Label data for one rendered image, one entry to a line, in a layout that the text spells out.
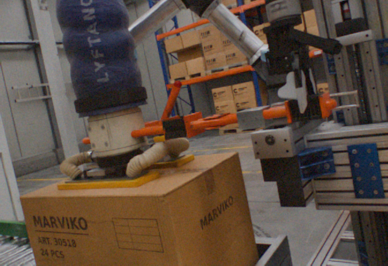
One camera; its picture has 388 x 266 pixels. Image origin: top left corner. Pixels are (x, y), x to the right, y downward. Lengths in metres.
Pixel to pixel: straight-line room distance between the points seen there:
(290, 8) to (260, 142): 0.51
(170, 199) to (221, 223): 0.24
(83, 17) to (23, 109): 9.59
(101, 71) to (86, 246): 0.49
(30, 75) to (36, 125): 1.40
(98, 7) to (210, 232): 0.70
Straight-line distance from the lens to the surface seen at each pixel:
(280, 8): 0.83
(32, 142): 10.62
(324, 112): 0.79
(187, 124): 0.93
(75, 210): 1.07
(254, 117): 0.85
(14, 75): 10.68
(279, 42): 0.84
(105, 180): 1.04
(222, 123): 0.89
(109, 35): 1.07
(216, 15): 1.45
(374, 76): 1.31
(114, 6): 1.11
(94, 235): 1.04
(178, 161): 1.09
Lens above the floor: 1.15
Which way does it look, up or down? 4 degrees down
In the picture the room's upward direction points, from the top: 11 degrees counter-clockwise
